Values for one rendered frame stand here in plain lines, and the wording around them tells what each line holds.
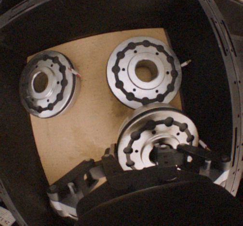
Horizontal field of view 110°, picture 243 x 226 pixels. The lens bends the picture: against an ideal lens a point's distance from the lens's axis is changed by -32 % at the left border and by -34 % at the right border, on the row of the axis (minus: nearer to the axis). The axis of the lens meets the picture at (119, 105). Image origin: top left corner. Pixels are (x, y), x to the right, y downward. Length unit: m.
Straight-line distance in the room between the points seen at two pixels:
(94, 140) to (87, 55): 0.13
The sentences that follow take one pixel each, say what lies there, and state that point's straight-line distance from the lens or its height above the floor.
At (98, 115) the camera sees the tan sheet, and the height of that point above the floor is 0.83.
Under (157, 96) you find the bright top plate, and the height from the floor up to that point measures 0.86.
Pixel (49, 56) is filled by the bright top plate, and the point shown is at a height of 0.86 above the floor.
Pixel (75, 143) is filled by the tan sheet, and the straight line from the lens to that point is 0.21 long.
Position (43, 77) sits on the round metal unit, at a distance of 0.21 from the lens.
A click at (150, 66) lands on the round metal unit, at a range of 0.18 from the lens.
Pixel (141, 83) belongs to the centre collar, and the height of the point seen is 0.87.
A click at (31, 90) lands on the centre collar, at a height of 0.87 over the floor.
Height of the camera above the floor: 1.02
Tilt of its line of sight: 89 degrees down
